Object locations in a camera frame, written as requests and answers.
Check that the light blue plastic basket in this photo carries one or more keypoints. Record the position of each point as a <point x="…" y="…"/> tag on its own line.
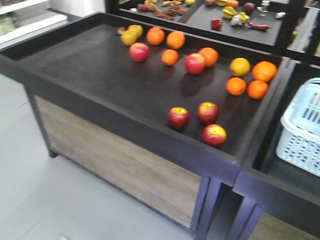
<point x="299" y="142"/>

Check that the black wooden display table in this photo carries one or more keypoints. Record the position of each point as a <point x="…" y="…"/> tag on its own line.
<point x="109" y="114"/>

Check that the red apple front left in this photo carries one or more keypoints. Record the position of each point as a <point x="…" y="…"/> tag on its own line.
<point x="178" y="118"/>

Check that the red apple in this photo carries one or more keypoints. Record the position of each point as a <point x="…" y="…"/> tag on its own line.
<point x="195" y="63"/>
<point x="178" y="118"/>
<point x="139" y="52"/>
<point x="208" y="113"/>
<point x="214" y="135"/>

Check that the red apple front middle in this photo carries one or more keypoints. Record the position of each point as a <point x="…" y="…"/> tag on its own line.
<point x="208" y="113"/>

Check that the red apple front right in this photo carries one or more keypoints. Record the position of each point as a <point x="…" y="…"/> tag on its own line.
<point x="214" y="135"/>

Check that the small orange centre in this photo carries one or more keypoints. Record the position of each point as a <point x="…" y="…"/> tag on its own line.
<point x="170" y="57"/>

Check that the red apple back right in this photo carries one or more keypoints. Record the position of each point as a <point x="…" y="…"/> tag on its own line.
<point x="195" y="63"/>

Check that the red apple back left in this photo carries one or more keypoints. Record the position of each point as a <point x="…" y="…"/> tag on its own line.
<point x="139" y="52"/>

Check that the orange behind apple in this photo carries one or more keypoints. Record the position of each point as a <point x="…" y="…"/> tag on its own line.
<point x="210" y="55"/>

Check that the orange back right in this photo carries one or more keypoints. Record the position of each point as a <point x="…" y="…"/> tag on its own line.
<point x="175" y="40"/>

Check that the small orange left of pair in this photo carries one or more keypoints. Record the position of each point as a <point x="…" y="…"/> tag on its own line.
<point x="236" y="86"/>

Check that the orange back left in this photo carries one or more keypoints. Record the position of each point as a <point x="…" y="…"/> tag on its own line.
<point x="155" y="36"/>

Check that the yellow-green apple front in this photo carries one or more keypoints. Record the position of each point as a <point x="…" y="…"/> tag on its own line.
<point x="129" y="37"/>

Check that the yellow-green apple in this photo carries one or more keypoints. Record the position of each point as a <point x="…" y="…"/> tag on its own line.
<point x="138" y="29"/>
<point x="129" y="37"/>

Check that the yellow-green apple back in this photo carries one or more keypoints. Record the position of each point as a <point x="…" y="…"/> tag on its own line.
<point x="138" y="29"/>

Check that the yellow round citrus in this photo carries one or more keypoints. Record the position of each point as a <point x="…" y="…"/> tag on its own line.
<point x="239" y="67"/>

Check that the small orange right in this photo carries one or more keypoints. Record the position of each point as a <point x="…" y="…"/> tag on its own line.
<point x="257" y="89"/>

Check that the red bell pepper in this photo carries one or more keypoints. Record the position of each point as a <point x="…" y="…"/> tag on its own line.
<point x="216" y="24"/>

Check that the large orange far right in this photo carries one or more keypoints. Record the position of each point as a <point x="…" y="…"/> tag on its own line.
<point x="264" y="71"/>

